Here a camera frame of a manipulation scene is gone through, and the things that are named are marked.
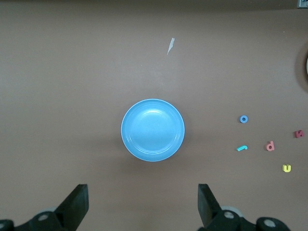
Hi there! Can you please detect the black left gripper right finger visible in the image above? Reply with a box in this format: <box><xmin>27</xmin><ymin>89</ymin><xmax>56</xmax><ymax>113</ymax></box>
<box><xmin>197</xmin><ymin>184</ymin><xmax>292</xmax><ymax>231</ymax></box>

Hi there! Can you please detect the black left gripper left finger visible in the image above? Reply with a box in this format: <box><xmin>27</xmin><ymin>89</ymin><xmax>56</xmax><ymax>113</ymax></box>
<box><xmin>0</xmin><ymin>184</ymin><xmax>89</xmax><ymax>231</ymax></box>

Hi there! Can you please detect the blue plate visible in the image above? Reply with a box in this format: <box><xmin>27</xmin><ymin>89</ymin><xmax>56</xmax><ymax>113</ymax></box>
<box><xmin>120</xmin><ymin>98</ymin><xmax>185</xmax><ymax>162</ymax></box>

